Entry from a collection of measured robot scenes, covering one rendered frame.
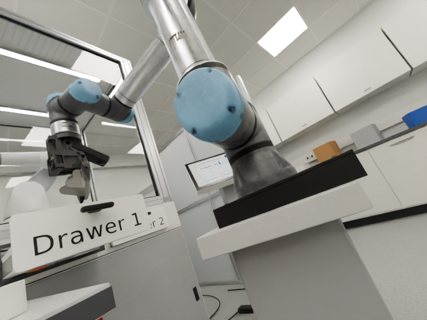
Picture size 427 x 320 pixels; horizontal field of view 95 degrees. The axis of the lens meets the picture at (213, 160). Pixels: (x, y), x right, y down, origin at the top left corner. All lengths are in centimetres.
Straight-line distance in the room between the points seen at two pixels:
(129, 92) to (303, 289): 71
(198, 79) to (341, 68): 336
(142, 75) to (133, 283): 80
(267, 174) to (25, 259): 49
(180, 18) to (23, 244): 55
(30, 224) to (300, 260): 52
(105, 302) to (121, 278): 67
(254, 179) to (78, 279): 72
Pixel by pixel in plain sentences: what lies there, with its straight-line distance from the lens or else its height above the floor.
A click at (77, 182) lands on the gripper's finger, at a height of 101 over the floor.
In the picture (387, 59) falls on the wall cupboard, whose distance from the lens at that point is 360.
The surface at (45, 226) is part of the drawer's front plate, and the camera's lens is 56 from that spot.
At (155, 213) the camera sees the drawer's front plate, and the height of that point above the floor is 90.
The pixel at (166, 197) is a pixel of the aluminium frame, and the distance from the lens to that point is 115.
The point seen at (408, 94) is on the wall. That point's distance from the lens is 385.
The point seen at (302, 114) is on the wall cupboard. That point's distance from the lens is 362.
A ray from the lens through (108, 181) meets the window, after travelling 104.
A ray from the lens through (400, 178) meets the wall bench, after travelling 309.
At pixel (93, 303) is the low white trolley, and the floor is 75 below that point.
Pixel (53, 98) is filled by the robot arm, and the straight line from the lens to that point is 83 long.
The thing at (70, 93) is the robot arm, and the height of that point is 126.
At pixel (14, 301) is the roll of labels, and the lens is 40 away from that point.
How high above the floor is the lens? 79
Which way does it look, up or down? 15 degrees up
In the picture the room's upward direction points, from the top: 21 degrees counter-clockwise
